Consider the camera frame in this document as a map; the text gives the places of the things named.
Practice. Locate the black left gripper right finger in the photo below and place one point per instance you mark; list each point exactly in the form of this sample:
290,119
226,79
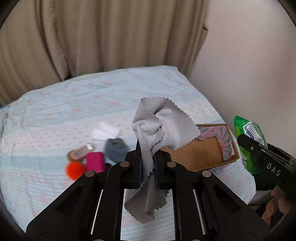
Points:
173,176

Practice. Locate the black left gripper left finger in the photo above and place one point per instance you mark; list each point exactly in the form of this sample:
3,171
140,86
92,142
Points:
125,175

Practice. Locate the grey knitted sock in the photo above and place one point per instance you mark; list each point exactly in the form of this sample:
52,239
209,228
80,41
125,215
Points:
115,149

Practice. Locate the magenta fabric pouch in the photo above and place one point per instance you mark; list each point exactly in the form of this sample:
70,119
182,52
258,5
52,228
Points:
95,161

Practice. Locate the white cloth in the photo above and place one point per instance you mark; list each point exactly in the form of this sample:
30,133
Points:
104,131

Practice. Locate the grey microfibre cloth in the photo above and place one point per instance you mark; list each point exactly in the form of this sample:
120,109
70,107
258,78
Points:
158,123

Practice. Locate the orange pom-pom ball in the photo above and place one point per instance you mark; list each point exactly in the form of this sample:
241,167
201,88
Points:
74,170

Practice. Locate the green wet wipes pack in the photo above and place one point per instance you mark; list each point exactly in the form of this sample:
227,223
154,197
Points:
253,131

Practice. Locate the person's right hand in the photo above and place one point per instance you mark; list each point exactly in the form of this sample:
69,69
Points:
284,205

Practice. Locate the cardboard box with pink lining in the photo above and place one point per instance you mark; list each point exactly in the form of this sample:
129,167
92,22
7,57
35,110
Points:
213,147

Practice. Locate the light blue patterned bedsheet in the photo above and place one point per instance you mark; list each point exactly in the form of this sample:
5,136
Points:
40,128

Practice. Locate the beige curtain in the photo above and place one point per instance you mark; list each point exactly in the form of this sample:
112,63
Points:
46,42

